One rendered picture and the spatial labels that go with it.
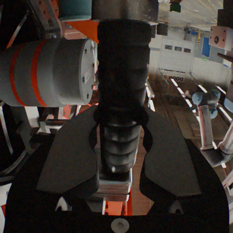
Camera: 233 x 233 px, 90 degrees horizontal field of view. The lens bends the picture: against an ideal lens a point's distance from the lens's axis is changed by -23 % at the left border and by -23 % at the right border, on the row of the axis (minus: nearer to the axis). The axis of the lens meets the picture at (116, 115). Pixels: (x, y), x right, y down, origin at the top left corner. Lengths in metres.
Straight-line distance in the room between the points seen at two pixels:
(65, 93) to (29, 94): 0.07
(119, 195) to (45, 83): 0.19
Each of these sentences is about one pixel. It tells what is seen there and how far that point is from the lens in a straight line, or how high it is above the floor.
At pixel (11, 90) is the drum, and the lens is 0.30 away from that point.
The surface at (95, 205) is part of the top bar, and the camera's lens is 0.20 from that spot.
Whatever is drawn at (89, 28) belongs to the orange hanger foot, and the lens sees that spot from 0.74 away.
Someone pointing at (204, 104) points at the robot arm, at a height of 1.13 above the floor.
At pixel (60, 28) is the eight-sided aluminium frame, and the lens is 0.54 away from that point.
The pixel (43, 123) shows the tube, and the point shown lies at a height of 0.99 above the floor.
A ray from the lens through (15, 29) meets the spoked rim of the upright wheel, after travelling 0.50.
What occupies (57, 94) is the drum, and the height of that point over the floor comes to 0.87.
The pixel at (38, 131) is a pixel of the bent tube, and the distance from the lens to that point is 0.38.
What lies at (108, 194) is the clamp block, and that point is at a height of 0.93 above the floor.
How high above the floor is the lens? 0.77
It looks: 33 degrees up
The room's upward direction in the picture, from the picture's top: 178 degrees counter-clockwise
